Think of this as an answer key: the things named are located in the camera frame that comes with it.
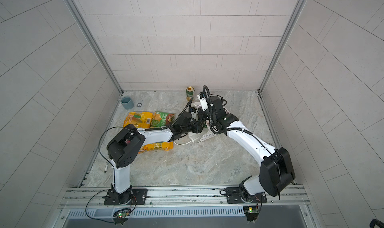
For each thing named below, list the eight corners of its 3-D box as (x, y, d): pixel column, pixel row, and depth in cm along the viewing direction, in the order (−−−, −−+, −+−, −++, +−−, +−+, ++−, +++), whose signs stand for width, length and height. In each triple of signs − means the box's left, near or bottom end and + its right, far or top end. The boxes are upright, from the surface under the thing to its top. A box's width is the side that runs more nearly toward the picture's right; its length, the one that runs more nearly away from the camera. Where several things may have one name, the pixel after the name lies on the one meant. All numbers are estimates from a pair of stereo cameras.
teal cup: (123, 109, 107) (119, 104, 102) (126, 102, 112) (122, 96, 107) (132, 109, 107) (129, 104, 102) (135, 102, 112) (132, 96, 107)
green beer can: (186, 101, 112) (186, 92, 104) (187, 96, 116) (186, 86, 108) (193, 101, 112) (193, 92, 104) (194, 96, 116) (193, 86, 108)
